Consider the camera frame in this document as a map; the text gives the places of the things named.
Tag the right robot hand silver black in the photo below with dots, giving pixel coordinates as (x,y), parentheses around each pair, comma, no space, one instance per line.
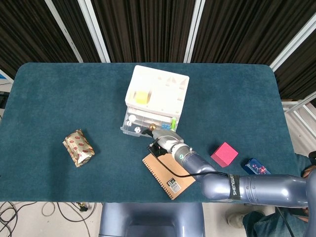
(166,140)

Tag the clear drawer with small toys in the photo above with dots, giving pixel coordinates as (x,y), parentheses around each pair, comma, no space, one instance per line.
(144,121)

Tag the white plastic drawer cabinet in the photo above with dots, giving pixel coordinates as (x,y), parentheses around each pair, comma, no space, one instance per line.
(163,89)

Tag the blue binder clips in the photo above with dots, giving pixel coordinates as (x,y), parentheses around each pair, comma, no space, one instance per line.
(166,126)

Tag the green white tube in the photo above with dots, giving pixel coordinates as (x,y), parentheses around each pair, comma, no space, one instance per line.
(173,123)

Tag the mini soccer ball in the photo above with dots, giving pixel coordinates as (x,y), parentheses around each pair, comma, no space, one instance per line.
(137,130)

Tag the kraft spiral notebook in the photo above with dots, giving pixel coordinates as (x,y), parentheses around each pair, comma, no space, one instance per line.
(168,172)

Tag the white round cap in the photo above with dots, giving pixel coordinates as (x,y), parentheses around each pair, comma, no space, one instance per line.
(132,118)

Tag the white die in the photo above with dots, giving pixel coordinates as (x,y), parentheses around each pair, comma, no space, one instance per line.
(129,123)

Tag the yellow block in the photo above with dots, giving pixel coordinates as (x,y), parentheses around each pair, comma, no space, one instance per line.
(141,97)

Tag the pink cube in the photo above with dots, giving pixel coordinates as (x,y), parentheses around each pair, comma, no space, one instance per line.
(225,153)

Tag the blue-grey robot torso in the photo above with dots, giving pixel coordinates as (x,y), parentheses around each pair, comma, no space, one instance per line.
(150,219)

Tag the gold foil snack packet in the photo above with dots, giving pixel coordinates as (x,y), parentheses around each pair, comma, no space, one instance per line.
(79,148)

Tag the blue floral pencil case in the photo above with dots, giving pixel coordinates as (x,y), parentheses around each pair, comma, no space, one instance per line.
(255,166)

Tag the beige shoe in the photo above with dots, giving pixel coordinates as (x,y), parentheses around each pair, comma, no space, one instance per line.
(234,219)

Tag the black pleated curtain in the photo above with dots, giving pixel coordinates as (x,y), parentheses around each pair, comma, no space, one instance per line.
(298,71)
(247,29)
(76,24)
(24,32)
(143,29)

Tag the teal table cloth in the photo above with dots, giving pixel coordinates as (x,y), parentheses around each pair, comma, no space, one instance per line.
(49,98)

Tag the person's leg in jeans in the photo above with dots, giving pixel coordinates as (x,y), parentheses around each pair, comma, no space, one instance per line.
(266,224)

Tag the white blue-edged board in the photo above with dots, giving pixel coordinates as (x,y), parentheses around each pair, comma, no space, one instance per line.
(5,77)

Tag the white aluminium frame post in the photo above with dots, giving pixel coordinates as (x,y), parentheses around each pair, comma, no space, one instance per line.
(293,44)
(95,32)
(64,32)
(193,32)

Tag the aluminium frame rack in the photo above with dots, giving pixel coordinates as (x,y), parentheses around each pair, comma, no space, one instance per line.
(300,108)

